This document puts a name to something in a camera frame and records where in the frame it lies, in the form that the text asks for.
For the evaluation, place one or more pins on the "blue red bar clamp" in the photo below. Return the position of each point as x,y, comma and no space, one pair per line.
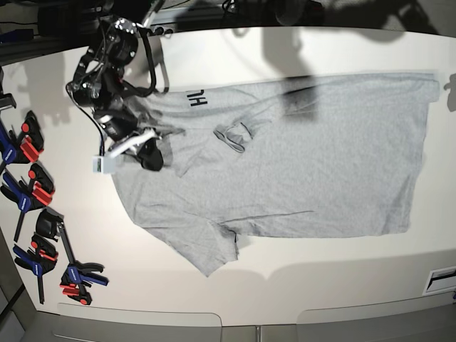
36,194
24,147
40,259

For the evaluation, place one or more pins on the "top blue red bar clamp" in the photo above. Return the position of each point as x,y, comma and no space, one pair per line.
24,147

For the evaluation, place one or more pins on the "white label plate on table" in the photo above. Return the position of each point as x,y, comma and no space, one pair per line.
440,281

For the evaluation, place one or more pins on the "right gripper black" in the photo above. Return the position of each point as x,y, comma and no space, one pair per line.
121,124

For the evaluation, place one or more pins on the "long bar clamp black pad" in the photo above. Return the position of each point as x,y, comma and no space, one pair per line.
77,277

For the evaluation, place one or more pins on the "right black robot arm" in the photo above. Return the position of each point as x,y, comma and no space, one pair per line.
99,90

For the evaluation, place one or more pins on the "grey T-shirt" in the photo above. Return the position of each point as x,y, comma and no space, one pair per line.
305,157

